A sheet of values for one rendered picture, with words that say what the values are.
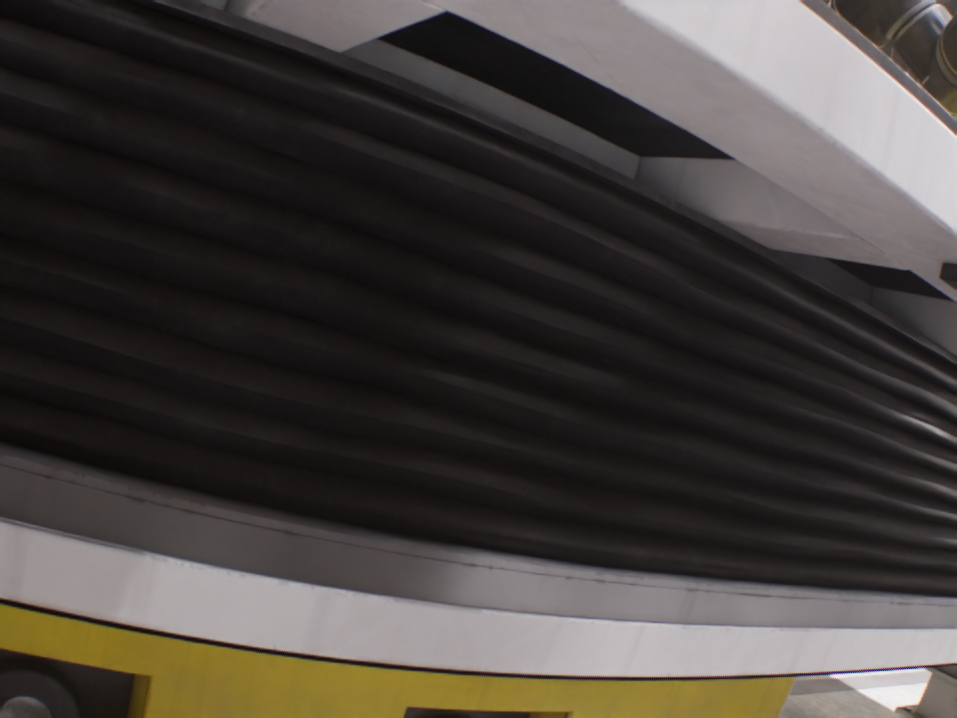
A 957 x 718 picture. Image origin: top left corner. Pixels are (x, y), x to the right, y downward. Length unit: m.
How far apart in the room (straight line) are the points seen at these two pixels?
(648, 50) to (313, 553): 0.45
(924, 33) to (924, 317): 0.41
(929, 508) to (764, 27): 0.94
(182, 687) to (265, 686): 0.09
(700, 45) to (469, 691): 0.80
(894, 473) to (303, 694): 0.77
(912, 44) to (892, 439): 0.56
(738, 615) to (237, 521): 0.57
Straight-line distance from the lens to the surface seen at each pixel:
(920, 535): 1.30
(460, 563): 0.76
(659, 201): 0.80
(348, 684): 0.98
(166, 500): 0.66
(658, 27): 0.43
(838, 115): 0.51
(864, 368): 1.07
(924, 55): 1.32
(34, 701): 0.99
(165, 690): 0.93
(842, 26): 0.59
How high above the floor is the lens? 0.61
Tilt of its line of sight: 2 degrees down
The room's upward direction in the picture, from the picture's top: 18 degrees clockwise
